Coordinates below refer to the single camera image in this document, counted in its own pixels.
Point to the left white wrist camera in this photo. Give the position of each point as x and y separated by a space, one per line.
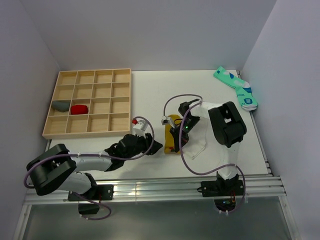
139 127

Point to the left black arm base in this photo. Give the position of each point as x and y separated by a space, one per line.
94 199

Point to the wooden compartment tray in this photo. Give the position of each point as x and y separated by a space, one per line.
106 93

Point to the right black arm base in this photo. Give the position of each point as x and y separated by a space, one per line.
229 189

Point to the rolled red sock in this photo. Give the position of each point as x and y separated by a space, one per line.
79 109

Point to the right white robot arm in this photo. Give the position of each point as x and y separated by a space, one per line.
228 129

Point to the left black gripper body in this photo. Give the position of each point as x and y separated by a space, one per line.
142 145

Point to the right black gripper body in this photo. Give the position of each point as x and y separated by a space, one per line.
188 124

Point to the aluminium rail frame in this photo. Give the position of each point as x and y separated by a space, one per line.
168 179

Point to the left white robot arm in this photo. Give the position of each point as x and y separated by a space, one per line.
58 169

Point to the rolled grey sock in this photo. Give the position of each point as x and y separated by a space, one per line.
61 106

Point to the yellow sock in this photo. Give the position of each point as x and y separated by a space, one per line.
169 146

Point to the mint green patterned sock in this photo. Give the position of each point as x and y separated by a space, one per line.
242 88

